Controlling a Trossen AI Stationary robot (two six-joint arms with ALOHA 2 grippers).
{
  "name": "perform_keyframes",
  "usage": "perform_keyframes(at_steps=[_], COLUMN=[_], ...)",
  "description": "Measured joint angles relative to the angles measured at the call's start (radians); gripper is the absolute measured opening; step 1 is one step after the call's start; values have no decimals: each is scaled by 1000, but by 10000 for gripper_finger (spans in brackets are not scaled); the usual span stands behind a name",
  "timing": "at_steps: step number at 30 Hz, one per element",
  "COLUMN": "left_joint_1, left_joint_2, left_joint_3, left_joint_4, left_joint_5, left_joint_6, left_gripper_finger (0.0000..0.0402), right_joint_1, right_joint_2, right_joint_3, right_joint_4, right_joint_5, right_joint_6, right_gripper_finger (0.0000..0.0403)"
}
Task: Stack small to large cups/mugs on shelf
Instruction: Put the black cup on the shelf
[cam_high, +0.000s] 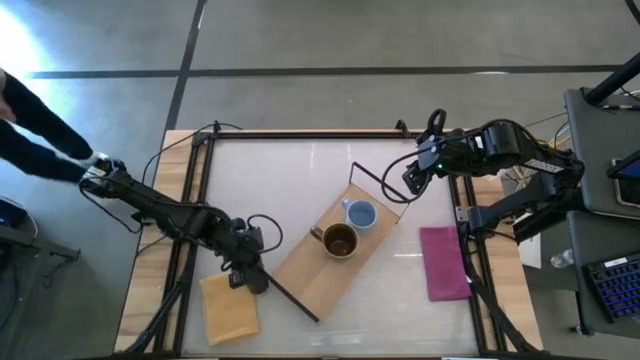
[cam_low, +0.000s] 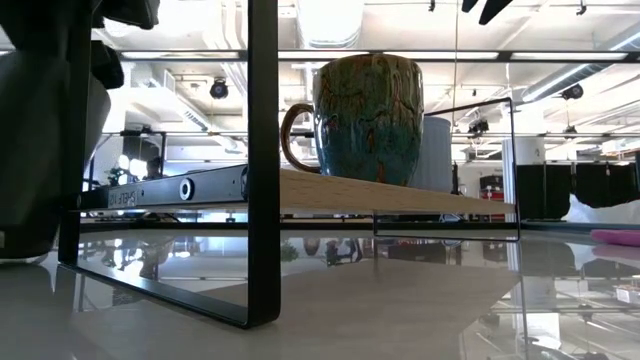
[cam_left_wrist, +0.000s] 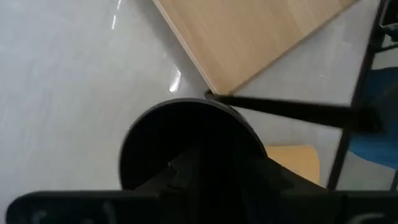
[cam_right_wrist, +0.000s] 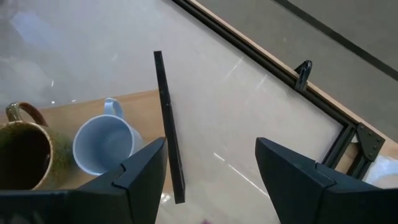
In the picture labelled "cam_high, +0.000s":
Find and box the pink cloth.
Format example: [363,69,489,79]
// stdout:
[419,225,473,303]

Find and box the black aluminium table frame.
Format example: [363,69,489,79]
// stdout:
[118,127,547,359]

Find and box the black stand pole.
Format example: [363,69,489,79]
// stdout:
[583,51,640,107]

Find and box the black tablet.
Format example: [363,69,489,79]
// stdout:
[606,148,640,209]

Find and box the grey side desk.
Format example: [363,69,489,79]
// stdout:
[566,209,640,337]
[563,86,640,221]

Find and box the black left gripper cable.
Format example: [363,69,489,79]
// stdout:
[246,213,285,255]

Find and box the black cable on table edge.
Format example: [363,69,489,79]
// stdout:
[141,120,245,187]

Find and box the clear plastic water bottle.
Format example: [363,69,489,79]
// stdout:
[549,247,577,269]

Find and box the yellow cloth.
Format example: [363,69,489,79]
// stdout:
[199,272,261,347]

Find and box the person's arm in black sleeve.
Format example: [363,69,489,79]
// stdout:
[0,68,110,184]

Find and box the brown ceramic mug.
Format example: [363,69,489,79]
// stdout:
[309,222,360,260]

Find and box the light blue ceramic mug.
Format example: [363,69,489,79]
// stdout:
[340,197,379,232]

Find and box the black floor stand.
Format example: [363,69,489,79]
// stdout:
[0,196,82,290]

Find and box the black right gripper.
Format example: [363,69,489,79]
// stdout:
[401,130,454,195]

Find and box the black backlit keyboard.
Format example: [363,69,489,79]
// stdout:
[581,252,640,325]

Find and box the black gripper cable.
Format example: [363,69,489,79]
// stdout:
[380,148,427,206]
[246,213,285,255]

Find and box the black metal wood shelf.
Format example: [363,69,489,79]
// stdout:
[258,161,412,324]

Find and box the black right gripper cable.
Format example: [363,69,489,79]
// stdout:
[380,148,427,206]

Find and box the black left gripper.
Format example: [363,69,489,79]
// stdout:
[219,224,272,296]

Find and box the white paper sheet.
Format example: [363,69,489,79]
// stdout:
[516,213,545,271]

